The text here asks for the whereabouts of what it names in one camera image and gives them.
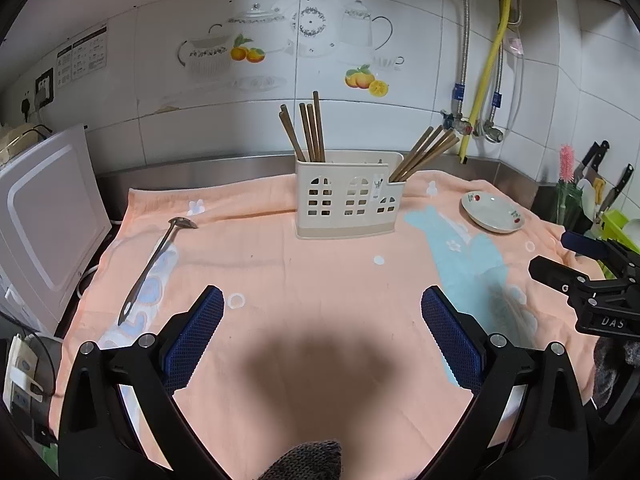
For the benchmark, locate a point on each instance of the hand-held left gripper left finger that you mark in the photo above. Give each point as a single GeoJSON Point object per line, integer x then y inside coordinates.
{"type": "Point", "coordinates": [197, 332]}

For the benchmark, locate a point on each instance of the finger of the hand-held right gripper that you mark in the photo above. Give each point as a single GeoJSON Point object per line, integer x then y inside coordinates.
{"type": "Point", "coordinates": [555, 270]}
{"type": "Point", "coordinates": [582, 242]}

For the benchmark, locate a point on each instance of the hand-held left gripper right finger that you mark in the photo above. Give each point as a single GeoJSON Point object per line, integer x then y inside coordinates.
{"type": "Point", "coordinates": [450, 332]}

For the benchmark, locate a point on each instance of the cream plastic utensil holder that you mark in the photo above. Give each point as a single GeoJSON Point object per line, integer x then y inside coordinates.
{"type": "Point", "coordinates": [345, 210]}

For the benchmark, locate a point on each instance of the bunch of wooden chopsticks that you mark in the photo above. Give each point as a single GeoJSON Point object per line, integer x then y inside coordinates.
{"type": "Point", "coordinates": [318, 130]}

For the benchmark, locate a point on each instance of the person's right hand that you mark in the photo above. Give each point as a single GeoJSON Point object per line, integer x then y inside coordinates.
{"type": "Point", "coordinates": [607, 367]}

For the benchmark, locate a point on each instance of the person's left hand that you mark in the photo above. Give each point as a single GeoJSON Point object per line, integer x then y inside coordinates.
{"type": "Point", "coordinates": [305, 462]}

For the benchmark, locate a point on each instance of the green glass jar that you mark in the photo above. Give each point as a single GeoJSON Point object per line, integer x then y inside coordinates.
{"type": "Point", "coordinates": [570, 205]}

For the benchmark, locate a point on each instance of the green dish rack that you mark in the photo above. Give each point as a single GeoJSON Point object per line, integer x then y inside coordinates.
{"type": "Point", "coordinates": [620, 225]}

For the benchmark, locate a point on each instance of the white plastic spoon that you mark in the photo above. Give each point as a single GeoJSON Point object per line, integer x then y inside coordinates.
{"type": "Point", "coordinates": [592, 192]}

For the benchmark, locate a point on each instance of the pink bottle brush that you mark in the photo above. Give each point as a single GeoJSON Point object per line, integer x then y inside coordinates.
{"type": "Point", "coordinates": [566, 162]}

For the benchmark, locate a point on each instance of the white floral plate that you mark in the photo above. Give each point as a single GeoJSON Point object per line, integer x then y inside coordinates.
{"type": "Point", "coordinates": [492, 212]}

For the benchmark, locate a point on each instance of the metal ladle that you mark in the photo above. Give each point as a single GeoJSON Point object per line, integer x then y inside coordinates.
{"type": "Point", "coordinates": [181, 222]}

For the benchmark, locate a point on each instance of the peach printed towel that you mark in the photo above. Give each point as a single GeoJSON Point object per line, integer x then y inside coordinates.
{"type": "Point", "coordinates": [300, 285]}

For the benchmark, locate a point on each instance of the metal water valve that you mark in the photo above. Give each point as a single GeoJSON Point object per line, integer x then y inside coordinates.
{"type": "Point", "coordinates": [457, 122]}
{"type": "Point", "coordinates": [492, 132]}

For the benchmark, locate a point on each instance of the white power strip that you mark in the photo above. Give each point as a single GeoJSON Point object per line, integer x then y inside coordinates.
{"type": "Point", "coordinates": [20, 375]}

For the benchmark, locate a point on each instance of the white microwave oven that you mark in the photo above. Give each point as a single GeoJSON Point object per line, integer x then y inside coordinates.
{"type": "Point", "coordinates": [45, 210]}

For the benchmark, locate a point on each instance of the yellow gas pipe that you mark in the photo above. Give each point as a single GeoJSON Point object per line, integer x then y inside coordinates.
{"type": "Point", "coordinates": [492, 60]}

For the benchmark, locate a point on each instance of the pink tag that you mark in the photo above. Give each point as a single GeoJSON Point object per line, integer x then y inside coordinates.
{"type": "Point", "coordinates": [515, 45]}

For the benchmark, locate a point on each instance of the beige bundle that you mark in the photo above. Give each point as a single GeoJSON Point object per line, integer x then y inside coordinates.
{"type": "Point", "coordinates": [20, 140]}

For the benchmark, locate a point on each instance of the wall socket with plug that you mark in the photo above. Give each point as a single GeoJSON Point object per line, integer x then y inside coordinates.
{"type": "Point", "coordinates": [26, 111]}

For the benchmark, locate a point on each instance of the black wall socket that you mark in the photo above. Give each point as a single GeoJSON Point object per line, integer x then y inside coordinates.
{"type": "Point", "coordinates": [44, 87]}

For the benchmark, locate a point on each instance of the black and white wall label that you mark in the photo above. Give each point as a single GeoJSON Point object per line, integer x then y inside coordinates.
{"type": "Point", "coordinates": [82, 55]}

